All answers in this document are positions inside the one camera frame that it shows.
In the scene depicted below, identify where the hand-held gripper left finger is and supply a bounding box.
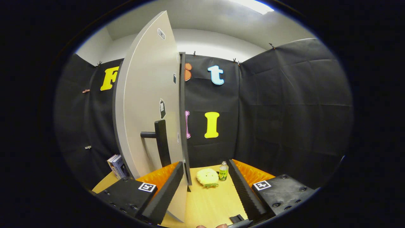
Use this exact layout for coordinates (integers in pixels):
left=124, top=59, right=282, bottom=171
left=94, top=161, right=185, bottom=225

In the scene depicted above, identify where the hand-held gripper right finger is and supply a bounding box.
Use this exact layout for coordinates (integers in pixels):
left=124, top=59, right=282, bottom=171
left=228, top=159, right=319, bottom=222

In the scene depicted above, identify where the green drink bottle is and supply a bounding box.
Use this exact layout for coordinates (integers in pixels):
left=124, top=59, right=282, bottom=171
left=219, top=161, right=229, bottom=181

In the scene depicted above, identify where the yellow plush toy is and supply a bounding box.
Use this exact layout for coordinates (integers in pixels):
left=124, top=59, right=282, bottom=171
left=196, top=168, right=220, bottom=189

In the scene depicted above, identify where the blue cover book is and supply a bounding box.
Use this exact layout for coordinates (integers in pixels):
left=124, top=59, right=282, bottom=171
left=112, top=155, right=129, bottom=180

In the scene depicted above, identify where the white spine book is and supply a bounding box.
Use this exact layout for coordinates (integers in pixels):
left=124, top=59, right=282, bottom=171
left=107, top=154, right=120, bottom=180

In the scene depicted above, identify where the black backdrop cloth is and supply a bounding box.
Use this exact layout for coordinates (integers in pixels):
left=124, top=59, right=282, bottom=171
left=54, top=37, right=353, bottom=192

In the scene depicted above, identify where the long ceiling light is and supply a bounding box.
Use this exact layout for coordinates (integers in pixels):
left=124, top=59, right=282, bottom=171
left=228, top=0, right=275, bottom=15

